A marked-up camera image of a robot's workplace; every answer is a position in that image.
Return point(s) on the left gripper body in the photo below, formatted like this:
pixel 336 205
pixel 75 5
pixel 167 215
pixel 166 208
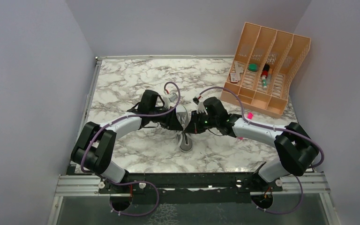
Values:
pixel 165 120

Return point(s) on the white shoelace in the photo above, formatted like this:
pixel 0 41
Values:
pixel 180 138

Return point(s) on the white green tube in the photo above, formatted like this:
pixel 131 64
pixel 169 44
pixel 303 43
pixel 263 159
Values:
pixel 264 83

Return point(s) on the red black marker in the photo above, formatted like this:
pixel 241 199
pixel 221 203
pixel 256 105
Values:
pixel 265 70

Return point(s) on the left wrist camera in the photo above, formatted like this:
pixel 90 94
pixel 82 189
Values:
pixel 168 99

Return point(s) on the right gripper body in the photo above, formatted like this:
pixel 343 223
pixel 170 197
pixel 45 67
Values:
pixel 203 121

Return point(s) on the pink plastic bar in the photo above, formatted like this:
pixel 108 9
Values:
pixel 249 117

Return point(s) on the grey card pieces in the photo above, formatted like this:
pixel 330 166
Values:
pixel 236 72

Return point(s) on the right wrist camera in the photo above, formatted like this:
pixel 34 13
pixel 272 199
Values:
pixel 200 106

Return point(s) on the grey canvas sneaker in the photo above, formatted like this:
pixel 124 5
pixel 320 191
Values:
pixel 187 143

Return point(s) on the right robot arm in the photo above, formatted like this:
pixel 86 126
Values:
pixel 295 151

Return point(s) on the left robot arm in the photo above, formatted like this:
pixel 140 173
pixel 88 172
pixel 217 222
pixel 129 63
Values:
pixel 93 149

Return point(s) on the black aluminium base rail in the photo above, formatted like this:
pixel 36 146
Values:
pixel 187 188

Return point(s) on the orange desk organizer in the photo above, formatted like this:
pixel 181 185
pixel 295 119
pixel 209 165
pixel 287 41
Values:
pixel 265 63

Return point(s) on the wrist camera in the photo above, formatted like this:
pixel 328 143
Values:
pixel 200 106
pixel 168 99

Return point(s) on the green round cap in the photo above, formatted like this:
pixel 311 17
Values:
pixel 253 67

